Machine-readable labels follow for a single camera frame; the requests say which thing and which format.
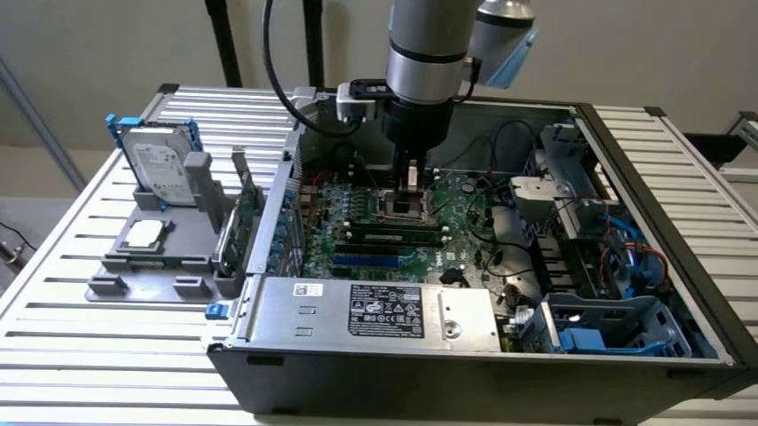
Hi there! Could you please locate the metal drive cage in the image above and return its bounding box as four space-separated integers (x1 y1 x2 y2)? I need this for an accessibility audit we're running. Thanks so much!
508 122 623 241

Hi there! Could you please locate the aluminium frame with black bracket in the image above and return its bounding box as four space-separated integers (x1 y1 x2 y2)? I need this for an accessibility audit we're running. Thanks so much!
679 111 758 184

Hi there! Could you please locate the green graphics card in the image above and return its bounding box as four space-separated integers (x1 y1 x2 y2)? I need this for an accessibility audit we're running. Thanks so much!
213 146 265 280

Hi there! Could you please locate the grey metal frame bar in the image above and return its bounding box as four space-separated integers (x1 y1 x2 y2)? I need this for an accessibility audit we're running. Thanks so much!
0 56 88 193

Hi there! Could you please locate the grey parts rack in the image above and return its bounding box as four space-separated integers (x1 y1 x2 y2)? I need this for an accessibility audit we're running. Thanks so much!
84 151 249 305

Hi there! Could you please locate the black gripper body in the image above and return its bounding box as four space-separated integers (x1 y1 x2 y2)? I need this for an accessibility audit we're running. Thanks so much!
377 98 456 155

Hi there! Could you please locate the silver power supply unit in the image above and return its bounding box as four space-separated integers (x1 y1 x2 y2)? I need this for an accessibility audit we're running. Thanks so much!
245 276 504 354

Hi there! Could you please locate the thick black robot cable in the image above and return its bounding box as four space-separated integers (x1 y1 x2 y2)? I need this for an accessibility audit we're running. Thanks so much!
261 0 363 136

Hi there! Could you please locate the blue expansion slot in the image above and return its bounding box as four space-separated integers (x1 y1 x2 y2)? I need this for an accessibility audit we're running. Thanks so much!
331 253 416 269

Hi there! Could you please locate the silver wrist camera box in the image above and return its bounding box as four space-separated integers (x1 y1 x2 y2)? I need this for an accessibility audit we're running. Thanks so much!
335 78 393 124

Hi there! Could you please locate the CPU socket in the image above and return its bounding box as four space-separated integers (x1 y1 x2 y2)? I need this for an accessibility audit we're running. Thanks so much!
372 185 440 224

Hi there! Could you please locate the black stand pole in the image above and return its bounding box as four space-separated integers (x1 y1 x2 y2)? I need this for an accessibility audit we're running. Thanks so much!
204 0 244 88
305 0 328 88

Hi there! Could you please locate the green motherboard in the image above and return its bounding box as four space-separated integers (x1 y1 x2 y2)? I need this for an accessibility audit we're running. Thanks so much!
295 166 504 288

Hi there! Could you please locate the hard disk in blue carrier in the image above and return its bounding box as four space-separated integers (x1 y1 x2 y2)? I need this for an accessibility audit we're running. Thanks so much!
104 114 205 209

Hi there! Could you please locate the thin black cable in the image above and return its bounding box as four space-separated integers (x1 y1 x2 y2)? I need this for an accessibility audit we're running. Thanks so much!
0 221 36 270

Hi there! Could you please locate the grey blue disk bay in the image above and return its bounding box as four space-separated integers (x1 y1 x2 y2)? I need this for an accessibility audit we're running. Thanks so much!
539 291 695 357

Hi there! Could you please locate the CPU with silver lid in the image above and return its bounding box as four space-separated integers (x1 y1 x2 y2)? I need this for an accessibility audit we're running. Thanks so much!
125 220 165 248

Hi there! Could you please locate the installed black RAM stick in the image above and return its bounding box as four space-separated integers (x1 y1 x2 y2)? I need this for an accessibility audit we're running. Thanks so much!
345 221 444 237
336 233 444 249

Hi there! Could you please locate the red wire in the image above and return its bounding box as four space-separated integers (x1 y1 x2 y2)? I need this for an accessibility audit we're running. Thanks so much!
600 246 670 289

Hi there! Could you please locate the black open PC case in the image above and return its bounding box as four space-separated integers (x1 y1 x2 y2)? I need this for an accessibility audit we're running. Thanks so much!
204 85 758 417

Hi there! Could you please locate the blue wire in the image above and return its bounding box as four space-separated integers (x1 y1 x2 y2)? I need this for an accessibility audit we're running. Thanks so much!
595 212 644 267

